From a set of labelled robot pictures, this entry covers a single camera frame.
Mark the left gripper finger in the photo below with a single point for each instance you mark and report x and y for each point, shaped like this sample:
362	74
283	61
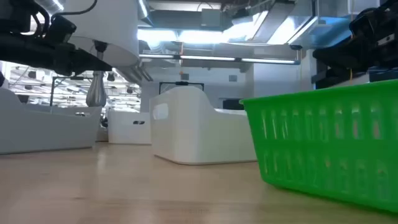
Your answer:
93	65

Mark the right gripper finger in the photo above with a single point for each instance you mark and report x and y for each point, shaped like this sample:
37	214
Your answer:
334	59

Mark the white plastic storage bin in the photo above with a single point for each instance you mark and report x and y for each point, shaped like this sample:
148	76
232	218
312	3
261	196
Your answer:
127	130
192	130

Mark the grey plastic storage bin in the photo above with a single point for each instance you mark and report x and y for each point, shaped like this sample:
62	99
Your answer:
46	130

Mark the green slotted plastic basket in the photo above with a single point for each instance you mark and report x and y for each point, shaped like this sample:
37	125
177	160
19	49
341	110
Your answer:
326	140

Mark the long linear ceiling light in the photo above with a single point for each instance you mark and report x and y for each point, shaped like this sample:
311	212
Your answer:
217	58

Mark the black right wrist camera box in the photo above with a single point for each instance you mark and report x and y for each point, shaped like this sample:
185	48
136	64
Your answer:
362	23

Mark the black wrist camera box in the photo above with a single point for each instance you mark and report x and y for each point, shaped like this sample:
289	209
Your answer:
362	23
60	29

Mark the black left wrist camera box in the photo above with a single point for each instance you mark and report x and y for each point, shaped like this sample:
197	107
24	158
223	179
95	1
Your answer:
60	29

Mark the black metal rig frame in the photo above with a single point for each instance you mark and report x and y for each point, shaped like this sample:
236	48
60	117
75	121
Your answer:
52	93
182	83

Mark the grey square wall box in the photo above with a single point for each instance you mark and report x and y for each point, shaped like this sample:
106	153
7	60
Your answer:
185	76
233	78

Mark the black wall panel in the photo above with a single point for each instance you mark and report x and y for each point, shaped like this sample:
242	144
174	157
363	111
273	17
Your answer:
231	104

